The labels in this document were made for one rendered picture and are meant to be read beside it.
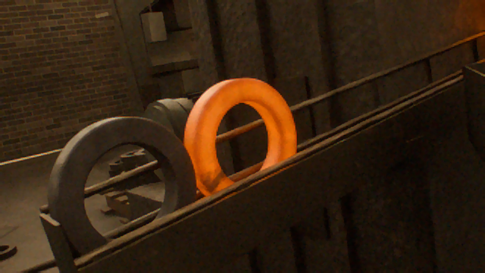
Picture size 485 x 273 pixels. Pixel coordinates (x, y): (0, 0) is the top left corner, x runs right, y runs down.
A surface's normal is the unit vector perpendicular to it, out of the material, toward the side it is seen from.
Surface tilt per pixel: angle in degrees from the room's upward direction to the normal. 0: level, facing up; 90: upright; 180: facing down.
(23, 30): 90
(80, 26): 90
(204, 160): 90
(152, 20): 90
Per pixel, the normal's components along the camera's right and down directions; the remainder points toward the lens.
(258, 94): 0.62, 0.03
